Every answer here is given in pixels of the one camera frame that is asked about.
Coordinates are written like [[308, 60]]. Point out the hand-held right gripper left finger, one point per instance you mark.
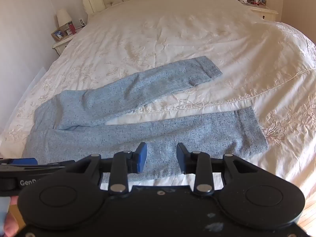
[[142, 158]]

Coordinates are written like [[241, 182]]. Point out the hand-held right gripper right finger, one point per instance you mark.
[[181, 159]]

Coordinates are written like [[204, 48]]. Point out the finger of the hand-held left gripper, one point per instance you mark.
[[23, 161]]

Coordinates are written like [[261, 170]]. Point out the light blue speckled pants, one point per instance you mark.
[[160, 133]]

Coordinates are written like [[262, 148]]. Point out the person's left hand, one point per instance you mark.
[[11, 223]]

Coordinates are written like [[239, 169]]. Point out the cream embroidered bedspread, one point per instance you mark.
[[160, 37]]

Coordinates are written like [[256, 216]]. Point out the white nightstand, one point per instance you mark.
[[263, 11], [63, 43]]

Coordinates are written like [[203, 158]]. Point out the red bottle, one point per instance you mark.
[[71, 28]]

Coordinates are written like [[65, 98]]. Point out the white table lamp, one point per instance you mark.
[[63, 17]]

